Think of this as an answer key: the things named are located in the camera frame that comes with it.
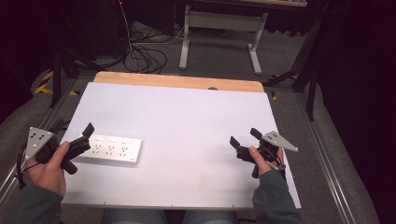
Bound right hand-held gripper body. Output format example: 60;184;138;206
235;130;299;180

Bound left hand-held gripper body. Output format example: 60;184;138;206
24;126;92;175

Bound white power strip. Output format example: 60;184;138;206
75;133;143;166

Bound person's right hand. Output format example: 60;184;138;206
247;145;286;177

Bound person's left hand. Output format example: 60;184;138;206
25;141;71;198

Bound white board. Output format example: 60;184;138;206
61;81;303;210

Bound yellow black floor tape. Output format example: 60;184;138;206
33;70;80;97

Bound black metal stand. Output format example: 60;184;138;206
262;18;323;121

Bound black tripod stand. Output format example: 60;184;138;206
46;0;108;109

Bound person's right leg in jeans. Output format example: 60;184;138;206
182;210;239;224

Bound person's leg in jeans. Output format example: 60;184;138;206
102;208;170;224
182;210;239;224

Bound wooden table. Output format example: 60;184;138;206
92;71;265;93

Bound person's left leg in jeans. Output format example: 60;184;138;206
102;208;170;224

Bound wooden desk top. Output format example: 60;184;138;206
186;0;308;8

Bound aluminium floor rail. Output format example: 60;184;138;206
0;77;78;204
293;92;358;224

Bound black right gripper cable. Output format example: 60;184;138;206
264;157;288;182

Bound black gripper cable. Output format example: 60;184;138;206
15;142;37;191
264;157;288;182

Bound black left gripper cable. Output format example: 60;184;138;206
15;142;37;191

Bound black coiled floor cables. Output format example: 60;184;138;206
123;27;169;75

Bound white floor cable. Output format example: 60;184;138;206
119;0;186;45

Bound grey metal desk frame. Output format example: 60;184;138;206
178;4;269;76

